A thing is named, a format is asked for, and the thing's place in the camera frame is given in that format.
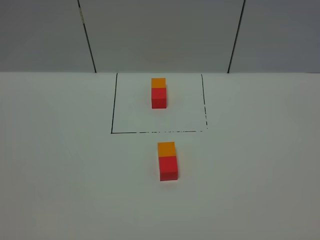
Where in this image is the red template cube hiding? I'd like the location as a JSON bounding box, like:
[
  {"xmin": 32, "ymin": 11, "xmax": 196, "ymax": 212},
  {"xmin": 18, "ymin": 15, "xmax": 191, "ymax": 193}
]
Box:
[{"xmin": 151, "ymin": 88, "xmax": 167, "ymax": 109}]

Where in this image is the orange template cube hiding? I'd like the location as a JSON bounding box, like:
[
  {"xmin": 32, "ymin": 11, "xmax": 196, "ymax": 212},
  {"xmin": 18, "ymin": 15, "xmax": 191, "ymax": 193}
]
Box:
[{"xmin": 151, "ymin": 78, "xmax": 166, "ymax": 89}]

